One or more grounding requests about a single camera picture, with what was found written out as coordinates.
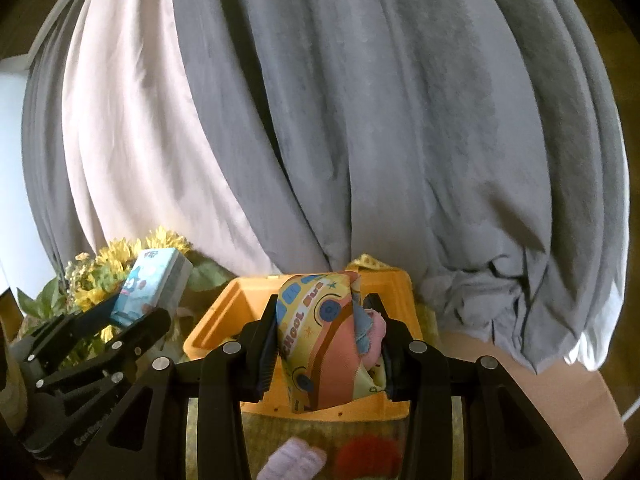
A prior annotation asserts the pale knit glove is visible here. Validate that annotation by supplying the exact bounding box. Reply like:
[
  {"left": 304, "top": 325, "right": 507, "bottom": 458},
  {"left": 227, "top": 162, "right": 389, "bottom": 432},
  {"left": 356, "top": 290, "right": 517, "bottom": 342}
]
[{"left": 256, "top": 436, "right": 328, "bottom": 480}]

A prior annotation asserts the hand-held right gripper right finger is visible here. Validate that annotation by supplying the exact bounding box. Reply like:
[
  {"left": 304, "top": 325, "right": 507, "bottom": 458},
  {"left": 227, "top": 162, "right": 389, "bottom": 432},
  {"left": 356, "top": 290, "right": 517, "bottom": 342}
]
[{"left": 362, "top": 294, "right": 583, "bottom": 480}]

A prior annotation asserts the blue tissue pack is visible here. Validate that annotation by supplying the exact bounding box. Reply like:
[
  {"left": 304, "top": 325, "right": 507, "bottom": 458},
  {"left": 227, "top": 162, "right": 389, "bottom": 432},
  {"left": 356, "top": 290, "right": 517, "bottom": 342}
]
[{"left": 110, "top": 247, "right": 193, "bottom": 331}]

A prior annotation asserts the grey curtain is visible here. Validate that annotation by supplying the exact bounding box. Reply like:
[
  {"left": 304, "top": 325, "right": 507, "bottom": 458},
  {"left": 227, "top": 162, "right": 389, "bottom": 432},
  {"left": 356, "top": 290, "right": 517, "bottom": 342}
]
[
  {"left": 170, "top": 0, "right": 632, "bottom": 373},
  {"left": 21, "top": 55, "right": 103, "bottom": 273}
]

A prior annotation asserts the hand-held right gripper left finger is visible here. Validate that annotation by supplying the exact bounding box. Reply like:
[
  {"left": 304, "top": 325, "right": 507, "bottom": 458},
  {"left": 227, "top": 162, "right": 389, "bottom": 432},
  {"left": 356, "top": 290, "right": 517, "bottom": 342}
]
[{"left": 70, "top": 294, "right": 281, "bottom": 480}]

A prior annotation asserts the pale pink curtain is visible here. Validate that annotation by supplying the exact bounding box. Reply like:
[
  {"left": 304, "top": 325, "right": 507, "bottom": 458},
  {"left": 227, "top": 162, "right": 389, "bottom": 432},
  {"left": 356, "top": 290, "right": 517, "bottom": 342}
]
[{"left": 61, "top": 0, "right": 283, "bottom": 277}]

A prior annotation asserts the red and green plush toy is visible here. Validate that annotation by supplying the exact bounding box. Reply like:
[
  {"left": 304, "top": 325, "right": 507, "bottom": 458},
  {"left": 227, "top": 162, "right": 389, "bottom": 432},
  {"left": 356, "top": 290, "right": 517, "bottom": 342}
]
[{"left": 334, "top": 435, "right": 403, "bottom": 480}]

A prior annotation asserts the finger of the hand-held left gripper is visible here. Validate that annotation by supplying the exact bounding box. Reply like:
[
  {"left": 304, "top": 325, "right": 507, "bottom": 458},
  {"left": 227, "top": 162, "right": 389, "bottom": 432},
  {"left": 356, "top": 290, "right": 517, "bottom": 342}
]
[
  {"left": 15, "top": 299, "right": 123, "bottom": 361},
  {"left": 42, "top": 307, "right": 172, "bottom": 391}
]

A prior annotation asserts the yellow-green plaid blanket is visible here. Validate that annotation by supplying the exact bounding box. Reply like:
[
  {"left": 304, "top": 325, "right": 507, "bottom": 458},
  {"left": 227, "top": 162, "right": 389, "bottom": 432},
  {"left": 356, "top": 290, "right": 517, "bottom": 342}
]
[{"left": 185, "top": 305, "right": 443, "bottom": 480}]

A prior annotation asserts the sunflower bouquet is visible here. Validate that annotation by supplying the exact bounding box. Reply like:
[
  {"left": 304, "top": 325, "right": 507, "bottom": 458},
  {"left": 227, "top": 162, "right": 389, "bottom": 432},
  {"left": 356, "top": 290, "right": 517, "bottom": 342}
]
[{"left": 62, "top": 226, "right": 236, "bottom": 356}]

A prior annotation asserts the orange plastic crate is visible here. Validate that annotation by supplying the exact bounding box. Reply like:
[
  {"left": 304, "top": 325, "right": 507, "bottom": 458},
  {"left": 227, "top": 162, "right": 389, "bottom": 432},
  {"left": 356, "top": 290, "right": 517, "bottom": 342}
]
[{"left": 182, "top": 270, "right": 418, "bottom": 423}]

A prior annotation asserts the colourful printed cloth pouch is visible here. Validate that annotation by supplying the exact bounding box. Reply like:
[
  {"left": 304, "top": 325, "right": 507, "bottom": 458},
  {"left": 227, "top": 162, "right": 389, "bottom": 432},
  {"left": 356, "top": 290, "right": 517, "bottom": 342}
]
[{"left": 276, "top": 270, "right": 388, "bottom": 413}]

